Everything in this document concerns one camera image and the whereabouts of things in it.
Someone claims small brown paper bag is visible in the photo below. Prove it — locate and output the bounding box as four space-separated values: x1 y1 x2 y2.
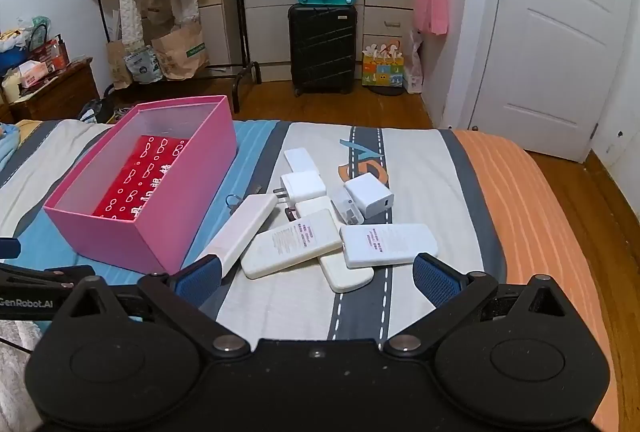
106 39 133 90

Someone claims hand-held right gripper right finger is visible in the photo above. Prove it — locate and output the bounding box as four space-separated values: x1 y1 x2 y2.
382 252 596 355

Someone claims black clothes rack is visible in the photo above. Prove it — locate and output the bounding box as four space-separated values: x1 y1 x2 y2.
87 0 261 113

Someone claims large white charger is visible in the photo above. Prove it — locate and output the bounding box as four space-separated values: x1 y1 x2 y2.
273 170 327 209

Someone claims pink paper bag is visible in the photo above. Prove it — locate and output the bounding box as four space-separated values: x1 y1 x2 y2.
413 0 450 36

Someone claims white door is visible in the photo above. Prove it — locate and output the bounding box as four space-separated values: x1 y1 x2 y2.
467 0 632 163

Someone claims red printed paper bag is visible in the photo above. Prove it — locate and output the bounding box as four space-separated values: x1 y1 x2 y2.
92 135 187 222

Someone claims red box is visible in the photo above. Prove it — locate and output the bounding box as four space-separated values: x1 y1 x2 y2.
27 39 70 69

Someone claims white green printed bag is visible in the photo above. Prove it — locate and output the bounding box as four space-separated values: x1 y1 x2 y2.
124 46 163 84

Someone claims striped bed sheet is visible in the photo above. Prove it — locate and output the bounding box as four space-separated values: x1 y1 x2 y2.
0 119 618 432

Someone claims colourful gift bag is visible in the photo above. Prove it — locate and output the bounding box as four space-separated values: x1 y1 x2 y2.
362 39 404 88

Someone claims pink white tissue box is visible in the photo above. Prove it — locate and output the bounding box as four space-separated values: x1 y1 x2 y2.
17 59 56 88

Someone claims white power bank underneath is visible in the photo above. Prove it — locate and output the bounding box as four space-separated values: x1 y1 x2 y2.
319 254 375 294

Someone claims black bag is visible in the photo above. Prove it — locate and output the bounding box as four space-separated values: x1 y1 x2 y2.
77 98 118 125

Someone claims cream air conditioner remote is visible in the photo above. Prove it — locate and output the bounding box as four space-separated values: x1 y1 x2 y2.
241 209 344 281

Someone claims large brown paper bag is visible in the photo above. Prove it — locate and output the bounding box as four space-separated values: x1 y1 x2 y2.
151 19 210 80

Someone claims wooden nightstand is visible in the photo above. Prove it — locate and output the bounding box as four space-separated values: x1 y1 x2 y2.
0 57 101 123

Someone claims translucent white charger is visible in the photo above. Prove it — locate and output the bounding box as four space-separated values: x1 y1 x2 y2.
332 188 362 226

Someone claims white power bank far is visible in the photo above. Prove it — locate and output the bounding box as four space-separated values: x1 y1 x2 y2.
283 147 321 174

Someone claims white remote control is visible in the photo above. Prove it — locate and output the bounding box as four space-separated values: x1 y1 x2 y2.
340 223 439 269

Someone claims white plastic bag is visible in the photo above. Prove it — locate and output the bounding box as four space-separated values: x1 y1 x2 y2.
402 29 425 94

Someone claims black suitcase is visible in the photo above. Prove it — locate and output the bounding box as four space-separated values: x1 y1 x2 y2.
287 3 359 97

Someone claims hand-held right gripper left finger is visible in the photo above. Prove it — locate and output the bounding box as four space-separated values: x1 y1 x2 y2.
45 254 251 360

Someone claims pink cardboard box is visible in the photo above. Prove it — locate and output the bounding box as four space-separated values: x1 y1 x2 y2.
42 95 238 275

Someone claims white cube charger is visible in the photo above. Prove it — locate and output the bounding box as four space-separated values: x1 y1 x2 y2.
344 172 395 219

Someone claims white plug adapter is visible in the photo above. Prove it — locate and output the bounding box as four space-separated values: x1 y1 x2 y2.
284 196 337 220

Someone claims long white power bank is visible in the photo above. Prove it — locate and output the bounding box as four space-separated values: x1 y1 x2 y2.
194 193 279 277

